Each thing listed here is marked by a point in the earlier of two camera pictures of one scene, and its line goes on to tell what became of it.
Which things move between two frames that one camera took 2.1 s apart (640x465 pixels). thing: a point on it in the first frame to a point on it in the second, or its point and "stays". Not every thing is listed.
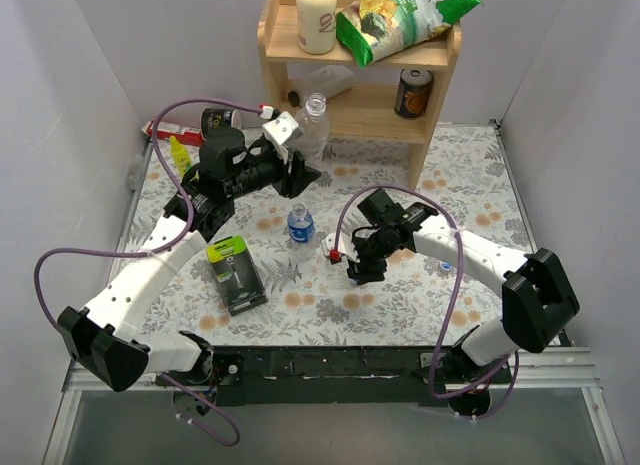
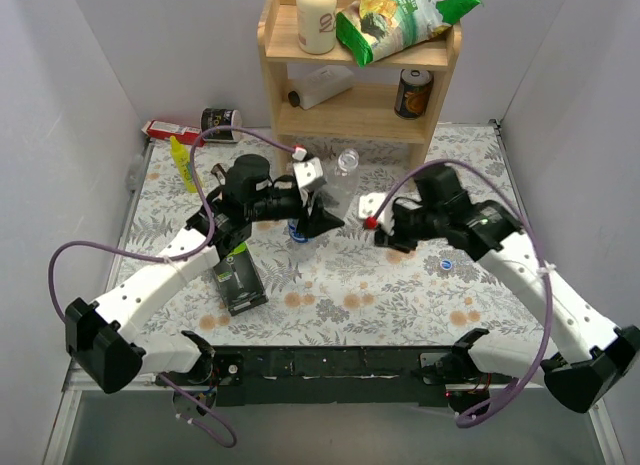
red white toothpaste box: (185, 134) stays
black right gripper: (367, 264) to (395, 230)
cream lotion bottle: (316, 18) stays
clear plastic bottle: (315, 129) to (340, 187)
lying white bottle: (327, 81) stays
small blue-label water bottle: (301, 231) stays
